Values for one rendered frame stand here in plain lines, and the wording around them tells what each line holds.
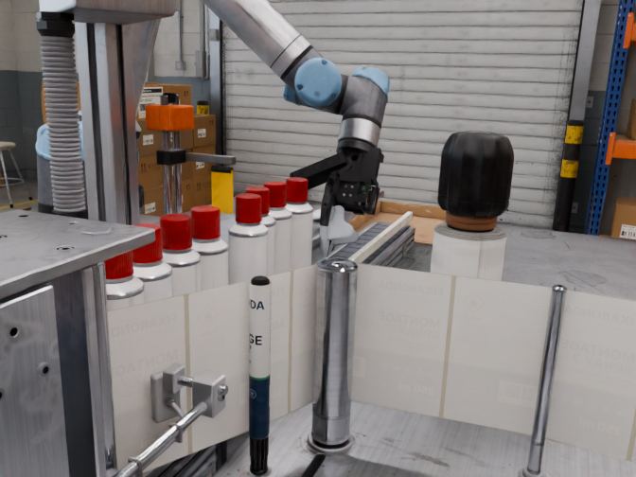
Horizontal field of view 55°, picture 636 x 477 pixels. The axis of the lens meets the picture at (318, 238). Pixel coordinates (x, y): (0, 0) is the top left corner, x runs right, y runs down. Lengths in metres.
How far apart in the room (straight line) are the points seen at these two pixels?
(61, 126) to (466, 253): 0.45
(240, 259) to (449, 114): 4.33
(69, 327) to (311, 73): 0.72
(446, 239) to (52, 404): 0.50
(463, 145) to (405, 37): 4.45
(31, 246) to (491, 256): 0.51
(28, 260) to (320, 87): 0.73
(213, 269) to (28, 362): 0.41
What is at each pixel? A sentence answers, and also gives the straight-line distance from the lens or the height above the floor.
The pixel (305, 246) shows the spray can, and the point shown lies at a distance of 0.92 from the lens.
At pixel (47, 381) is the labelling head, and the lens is 0.32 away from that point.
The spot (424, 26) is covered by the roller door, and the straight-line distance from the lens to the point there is 5.10.
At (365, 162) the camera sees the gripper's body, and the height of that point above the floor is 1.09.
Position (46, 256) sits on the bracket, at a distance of 0.33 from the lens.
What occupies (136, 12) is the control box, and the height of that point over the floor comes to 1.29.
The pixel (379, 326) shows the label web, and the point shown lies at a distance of 0.59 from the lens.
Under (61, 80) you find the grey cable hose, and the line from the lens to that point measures 0.65.
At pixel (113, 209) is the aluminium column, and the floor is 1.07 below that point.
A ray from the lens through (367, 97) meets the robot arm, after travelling 1.14.
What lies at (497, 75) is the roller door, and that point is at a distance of 4.97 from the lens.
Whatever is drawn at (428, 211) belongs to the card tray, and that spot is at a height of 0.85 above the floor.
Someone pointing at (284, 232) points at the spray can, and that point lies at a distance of 0.87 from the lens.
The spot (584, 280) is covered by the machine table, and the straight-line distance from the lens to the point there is 1.42.
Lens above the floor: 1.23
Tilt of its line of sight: 15 degrees down
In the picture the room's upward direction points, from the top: 2 degrees clockwise
